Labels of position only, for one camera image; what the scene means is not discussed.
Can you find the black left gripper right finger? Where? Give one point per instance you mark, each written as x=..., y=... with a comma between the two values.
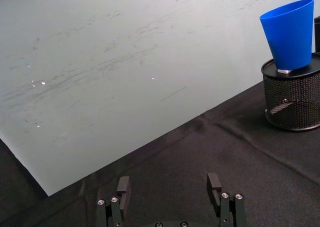
x=225, y=204

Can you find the small white plastic piece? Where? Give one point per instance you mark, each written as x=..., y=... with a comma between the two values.
x=284, y=71

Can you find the black box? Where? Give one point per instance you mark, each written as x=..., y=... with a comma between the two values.
x=317, y=34

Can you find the blue plastic cup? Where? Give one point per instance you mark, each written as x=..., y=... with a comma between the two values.
x=290, y=34

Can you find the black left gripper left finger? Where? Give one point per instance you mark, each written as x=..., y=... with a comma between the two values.
x=123, y=198

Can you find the black mesh pen holder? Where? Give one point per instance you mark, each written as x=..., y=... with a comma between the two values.
x=292, y=97

